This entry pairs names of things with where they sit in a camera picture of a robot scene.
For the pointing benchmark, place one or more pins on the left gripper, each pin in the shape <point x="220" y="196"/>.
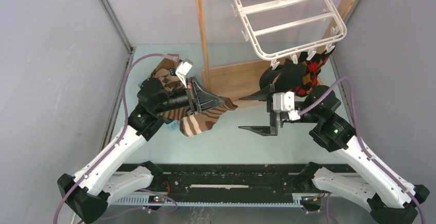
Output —
<point x="208" y="100"/>

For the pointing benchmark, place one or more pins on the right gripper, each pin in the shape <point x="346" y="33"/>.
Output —
<point x="274" y="117"/>

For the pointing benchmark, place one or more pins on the brown striped sock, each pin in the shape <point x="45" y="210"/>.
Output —
<point x="197" y="123"/>

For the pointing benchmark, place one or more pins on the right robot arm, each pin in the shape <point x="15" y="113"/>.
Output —
<point x="387" y="196"/>

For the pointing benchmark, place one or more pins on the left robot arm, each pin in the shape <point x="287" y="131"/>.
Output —
<point x="92" y="189"/>

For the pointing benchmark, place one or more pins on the brown argyle sock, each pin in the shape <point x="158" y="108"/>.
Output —
<point x="168" y="81"/>

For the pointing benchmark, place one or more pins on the blue plastic basket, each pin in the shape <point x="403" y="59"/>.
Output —
<point x="172" y="123"/>

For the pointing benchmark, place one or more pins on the black sock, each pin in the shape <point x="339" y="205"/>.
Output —
<point x="285" y="77"/>

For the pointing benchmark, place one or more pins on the plain brown sock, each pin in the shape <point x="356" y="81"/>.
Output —
<point x="166" y="64"/>

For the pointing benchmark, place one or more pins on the red yellow argyle sock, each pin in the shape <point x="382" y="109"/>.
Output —
<point x="314" y="66"/>

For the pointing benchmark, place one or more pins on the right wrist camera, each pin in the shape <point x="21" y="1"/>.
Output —
<point x="285" y="102"/>

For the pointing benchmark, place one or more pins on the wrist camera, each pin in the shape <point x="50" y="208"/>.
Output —
<point x="285" y="102"/>
<point x="182" y="70"/>

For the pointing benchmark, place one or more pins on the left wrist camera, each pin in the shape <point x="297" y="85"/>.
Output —
<point x="182" y="70"/>

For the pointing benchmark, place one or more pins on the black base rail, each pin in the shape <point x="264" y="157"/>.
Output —
<point x="233" y="183"/>

